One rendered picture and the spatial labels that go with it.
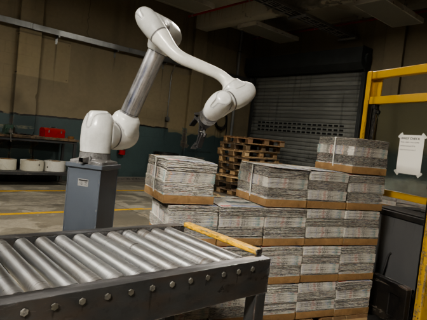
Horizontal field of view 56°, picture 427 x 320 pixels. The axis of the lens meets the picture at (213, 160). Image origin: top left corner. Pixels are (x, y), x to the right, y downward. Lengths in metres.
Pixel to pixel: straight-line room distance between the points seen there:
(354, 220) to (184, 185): 1.18
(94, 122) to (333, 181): 1.45
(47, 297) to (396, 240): 2.74
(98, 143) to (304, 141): 8.47
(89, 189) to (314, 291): 1.50
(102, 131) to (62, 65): 6.75
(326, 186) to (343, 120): 7.18
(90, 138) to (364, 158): 1.67
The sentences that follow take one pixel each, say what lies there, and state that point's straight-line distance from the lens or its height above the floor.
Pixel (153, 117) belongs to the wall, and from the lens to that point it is 9.73.
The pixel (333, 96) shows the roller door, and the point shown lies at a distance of 9.93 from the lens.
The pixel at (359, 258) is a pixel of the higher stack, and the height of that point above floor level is 0.52.
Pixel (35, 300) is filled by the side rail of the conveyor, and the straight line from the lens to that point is 1.02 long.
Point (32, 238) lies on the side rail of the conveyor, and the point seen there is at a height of 0.79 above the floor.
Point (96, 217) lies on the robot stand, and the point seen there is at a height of 0.74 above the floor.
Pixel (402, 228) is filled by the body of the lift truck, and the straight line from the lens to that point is 3.32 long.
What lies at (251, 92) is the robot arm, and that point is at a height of 1.43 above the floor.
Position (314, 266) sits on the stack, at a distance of 2.65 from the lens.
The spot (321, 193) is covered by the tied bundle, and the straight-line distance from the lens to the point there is 2.56.
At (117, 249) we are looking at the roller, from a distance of 1.41.
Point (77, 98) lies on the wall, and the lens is 8.89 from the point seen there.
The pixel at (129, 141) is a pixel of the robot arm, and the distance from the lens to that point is 2.30.
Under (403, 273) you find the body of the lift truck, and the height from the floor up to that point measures 0.36.
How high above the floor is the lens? 1.19
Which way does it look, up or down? 3 degrees down
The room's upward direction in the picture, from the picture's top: 6 degrees clockwise
